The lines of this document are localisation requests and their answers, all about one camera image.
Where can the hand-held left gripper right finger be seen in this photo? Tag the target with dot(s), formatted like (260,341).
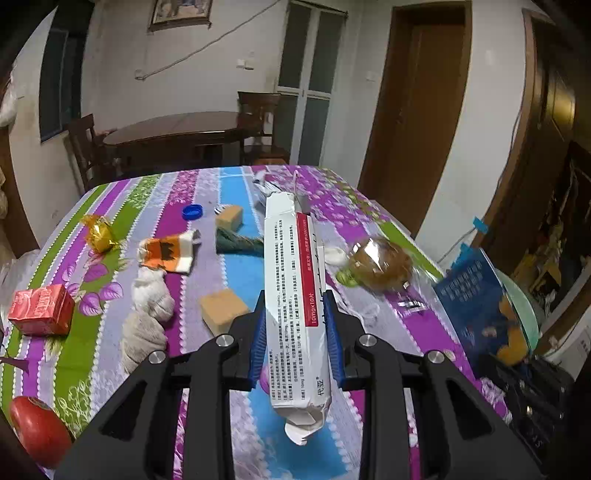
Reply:
(330,344)

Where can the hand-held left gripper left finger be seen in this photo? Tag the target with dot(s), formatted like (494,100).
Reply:
(256,344)

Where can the white medicine box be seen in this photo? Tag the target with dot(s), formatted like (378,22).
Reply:
(291,277)

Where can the clear plastic wrapper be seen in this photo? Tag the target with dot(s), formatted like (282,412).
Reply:
(369,311)

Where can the floral striped tablecloth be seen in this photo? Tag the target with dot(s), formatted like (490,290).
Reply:
(194,286)

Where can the clear bag with bread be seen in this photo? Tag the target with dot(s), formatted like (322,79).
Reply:
(381,263)

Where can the pale green round lid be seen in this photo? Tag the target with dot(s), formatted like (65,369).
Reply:
(524,300)

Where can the crumpled white cloth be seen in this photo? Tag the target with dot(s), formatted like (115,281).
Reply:
(147,318)

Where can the small tan sponge block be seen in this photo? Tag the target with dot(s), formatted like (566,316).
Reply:
(229,218)

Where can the orange white cloth toy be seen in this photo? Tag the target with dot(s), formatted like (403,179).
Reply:
(166,251)

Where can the blue bottle cap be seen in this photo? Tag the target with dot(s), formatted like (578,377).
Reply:
(192,212)

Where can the crumpled grey white packet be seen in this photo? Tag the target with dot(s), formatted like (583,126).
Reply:
(264,187)

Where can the gold foil candy wrapper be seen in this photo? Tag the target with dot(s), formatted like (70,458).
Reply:
(99,233)

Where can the red carton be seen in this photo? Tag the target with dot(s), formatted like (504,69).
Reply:
(41,309)

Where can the dark wooden chair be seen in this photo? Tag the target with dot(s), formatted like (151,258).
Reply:
(258,115)
(83,143)

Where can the round wooden dining table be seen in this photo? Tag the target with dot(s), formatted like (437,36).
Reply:
(171,129)

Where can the brown wooden door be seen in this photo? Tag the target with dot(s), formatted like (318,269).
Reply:
(415,115)

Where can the white glass double door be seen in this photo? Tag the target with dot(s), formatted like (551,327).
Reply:
(309,69)

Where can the dark window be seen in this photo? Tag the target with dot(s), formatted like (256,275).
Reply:
(60,78)

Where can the white wall switch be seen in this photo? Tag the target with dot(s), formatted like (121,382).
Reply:
(245,64)

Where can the framed wall picture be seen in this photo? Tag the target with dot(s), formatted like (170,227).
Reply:
(180,11)

